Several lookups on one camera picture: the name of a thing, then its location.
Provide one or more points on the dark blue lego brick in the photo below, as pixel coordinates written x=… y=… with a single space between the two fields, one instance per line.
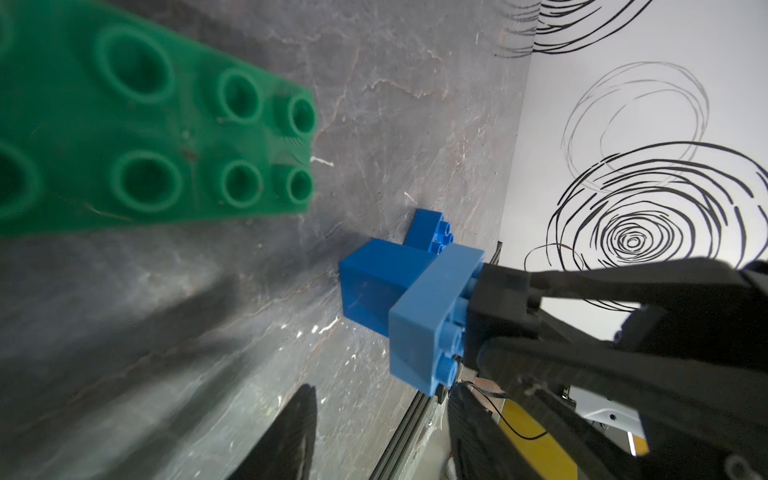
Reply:
x=374 y=277

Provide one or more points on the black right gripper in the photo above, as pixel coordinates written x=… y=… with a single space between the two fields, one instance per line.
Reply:
x=687 y=395

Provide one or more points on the light blue long lego brick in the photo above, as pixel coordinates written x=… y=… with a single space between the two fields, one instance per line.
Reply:
x=428 y=322

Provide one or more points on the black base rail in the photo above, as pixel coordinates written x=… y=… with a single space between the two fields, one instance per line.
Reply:
x=410 y=440

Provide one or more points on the green long lego brick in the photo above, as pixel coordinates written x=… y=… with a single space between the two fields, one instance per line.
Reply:
x=109 y=120

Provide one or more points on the blue square lego brick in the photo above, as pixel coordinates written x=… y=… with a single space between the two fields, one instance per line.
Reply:
x=429 y=231

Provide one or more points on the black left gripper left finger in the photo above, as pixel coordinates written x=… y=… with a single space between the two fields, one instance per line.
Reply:
x=286 y=449

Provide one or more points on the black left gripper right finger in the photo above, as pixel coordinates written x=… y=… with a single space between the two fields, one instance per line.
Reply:
x=480 y=450

